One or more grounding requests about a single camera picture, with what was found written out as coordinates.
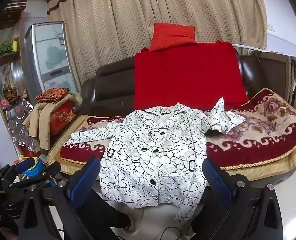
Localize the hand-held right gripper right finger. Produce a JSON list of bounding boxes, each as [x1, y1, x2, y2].
[[202, 157, 284, 240]]

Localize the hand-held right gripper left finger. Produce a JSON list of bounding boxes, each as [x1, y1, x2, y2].
[[18, 156, 101, 240]]

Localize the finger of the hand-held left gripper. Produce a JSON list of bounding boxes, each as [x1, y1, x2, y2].
[[0, 158, 40, 181], [2, 163, 62, 193]]

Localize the white black-patterned coat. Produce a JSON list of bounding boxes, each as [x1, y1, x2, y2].
[[67, 97, 246, 222]]

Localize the blue cup with yellow rim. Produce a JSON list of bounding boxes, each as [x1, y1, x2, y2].
[[23, 157, 49, 181]]

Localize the person's left leg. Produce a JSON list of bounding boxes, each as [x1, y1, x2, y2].
[[89, 190, 132, 230]]

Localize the silver foil wrap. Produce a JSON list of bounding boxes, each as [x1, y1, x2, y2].
[[7, 102, 41, 156]]

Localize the beige coat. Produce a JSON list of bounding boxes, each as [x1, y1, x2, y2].
[[22, 92, 83, 151]]

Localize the floral red beige blanket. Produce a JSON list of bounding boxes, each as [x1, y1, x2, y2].
[[48, 88, 296, 180]]

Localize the red cardboard box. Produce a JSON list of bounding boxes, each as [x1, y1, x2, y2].
[[49, 100, 77, 135]]

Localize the orange flower bouquet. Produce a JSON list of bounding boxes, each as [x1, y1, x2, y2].
[[2, 84, 21, 101]]

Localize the orange black patterned cloth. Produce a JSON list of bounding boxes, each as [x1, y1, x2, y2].
[[35, 87, 71, 104]]

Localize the dark brown leather sofa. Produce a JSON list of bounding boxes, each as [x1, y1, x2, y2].
[[75, 47, 296, 120]]

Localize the large red cushion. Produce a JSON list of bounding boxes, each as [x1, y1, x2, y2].
[[134, 40, 248, 112]]

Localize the standing air conditioner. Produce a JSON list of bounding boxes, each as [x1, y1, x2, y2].
[[22, 21, 79, 101]]

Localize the green plant decoration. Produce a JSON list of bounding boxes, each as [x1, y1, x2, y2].
[[0, 39, 19, 56]]

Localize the red pillow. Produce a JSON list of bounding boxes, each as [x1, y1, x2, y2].
[[149, 22, 197, 52]]

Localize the wooden display shelf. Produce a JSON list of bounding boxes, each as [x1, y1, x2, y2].
[[0, 0, 28, 120]]

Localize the black cable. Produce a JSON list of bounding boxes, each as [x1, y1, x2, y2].
[[118, 226, 196, 240]]

